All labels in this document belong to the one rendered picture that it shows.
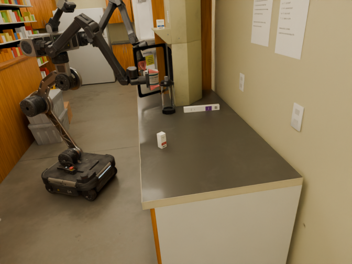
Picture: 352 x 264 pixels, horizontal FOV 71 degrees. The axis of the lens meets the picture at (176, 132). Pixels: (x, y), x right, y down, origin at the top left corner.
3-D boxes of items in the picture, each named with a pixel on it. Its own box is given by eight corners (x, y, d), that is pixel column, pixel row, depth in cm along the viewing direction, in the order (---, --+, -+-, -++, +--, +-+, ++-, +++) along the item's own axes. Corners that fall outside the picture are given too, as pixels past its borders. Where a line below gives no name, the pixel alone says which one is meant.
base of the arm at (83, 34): (86, 45, 223) (83, 31, 218) (94, 44, 221) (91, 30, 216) (80, 46, 216) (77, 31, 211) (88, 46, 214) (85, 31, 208)
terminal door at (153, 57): (168, 89, 219) (165, 42, 201) (139, 98, 203) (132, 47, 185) (168, 89, 219) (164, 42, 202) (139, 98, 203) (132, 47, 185)
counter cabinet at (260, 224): (197, 143, 330) (196, 77, 290) (277, 304, 147) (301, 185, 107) (148, 150, 322) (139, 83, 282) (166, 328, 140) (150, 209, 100)
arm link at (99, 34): (90, 23, 157) (81, 29, 150) (97, 20, 155) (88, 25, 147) (127, 80, 179) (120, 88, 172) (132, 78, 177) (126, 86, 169)
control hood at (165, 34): (166, 40, 202) (165, 26, 197) (171, 44, 173) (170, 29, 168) (152, 41, 200) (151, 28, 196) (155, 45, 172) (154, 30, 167)
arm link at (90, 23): (85, 7, 151) (76, 12, 144) (101, 26, 156) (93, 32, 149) (52, 44, 177) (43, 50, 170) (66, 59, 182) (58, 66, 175)
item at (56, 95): (68, 108, 393) (63, 88, 379) (57, 122, 340) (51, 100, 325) (41, 110, 389) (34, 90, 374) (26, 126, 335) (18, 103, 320)
